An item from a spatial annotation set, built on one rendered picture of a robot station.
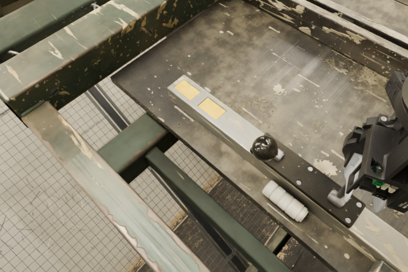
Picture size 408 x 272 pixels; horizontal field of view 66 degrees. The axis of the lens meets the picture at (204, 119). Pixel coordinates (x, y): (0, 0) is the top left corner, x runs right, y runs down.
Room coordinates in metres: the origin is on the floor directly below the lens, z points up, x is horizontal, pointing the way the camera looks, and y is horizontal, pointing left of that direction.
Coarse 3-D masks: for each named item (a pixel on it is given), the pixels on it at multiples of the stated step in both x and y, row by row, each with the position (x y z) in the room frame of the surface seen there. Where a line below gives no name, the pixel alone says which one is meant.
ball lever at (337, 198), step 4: (344, 188) 0.45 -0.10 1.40; (332, 192) 0.47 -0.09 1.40; (336, 192) 0.47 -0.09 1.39; (340, 192) 0.46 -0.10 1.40; (344, 192) 0.45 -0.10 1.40; (328, 196) 0.47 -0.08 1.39; (332, 196) 0.46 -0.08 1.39; (336, 196) 0.46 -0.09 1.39; (340, 196) 0.46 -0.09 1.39; (328, 200) 0.47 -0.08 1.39; (332, 200) 0.46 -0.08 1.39; (336, 200) 0.46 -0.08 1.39; (340, 200) 0.46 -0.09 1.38; (344, 200) 0.46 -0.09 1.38; (336, 204) 0.46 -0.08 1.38; (340, 204) 0.46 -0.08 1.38
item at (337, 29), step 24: (264, 0) 0.83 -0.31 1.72; (288, 0) 0.77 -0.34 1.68; (312, 0) 0.76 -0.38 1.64; (312, 24) 0.75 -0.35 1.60; (336, 24) 0.70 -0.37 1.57; (360, 24) 0.70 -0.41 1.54; (336, 48) 0.73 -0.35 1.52; (360, 48) 0.69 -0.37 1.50; (384, 48) 0.64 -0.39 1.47; (384, 72) 0.67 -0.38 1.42
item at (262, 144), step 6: (258, 138) 0.44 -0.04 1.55; (264, 138) 0.43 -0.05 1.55; (270, 138) 0.43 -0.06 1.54; (258, 144) 0.43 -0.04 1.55; (264, 144) 0.43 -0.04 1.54; (270, 144) 0.43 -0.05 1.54; (276, 144) 0.43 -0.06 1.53; (252, 150) 0.44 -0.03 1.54; (258, 150) 0.43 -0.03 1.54; (264, 150) 0.42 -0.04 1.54; (270, 150) 0.42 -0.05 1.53; (276, 150) 0.43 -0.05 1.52; (258, 156) 0.43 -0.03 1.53; (264, 156) 0.43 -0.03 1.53; (270, 156) 0.43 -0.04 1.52; (276, 156) 0.52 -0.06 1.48; (282, 156) 0.52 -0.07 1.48
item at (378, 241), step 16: (176, 96) 0.65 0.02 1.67; (208, 96) 0.64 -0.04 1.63; (192, 112) 0.64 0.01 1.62; (208, 128) 0.63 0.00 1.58; (224, 128) 0.59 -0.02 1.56; (240, 128) 0.58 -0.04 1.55; (256, 128) 0.58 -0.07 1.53; (240, 144) 0.56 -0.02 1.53; (256, 160) 0.55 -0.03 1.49; (272, 176) 0.54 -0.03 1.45; (288, 192) 0.53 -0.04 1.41; (320, 208) 0.48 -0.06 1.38; (336, 224) 0.47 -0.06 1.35; (368, 224) 0.45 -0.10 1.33; (384, 224) 0.45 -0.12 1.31; (352, 240) 0.46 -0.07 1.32; (368, 240) 0.44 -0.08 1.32; (384, 240) 0.43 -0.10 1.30; (400, 240) 0.43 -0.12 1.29; (368, 256) 0.45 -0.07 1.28; (384, 256) 0.42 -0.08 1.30; (400, 256) 0.42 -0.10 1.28
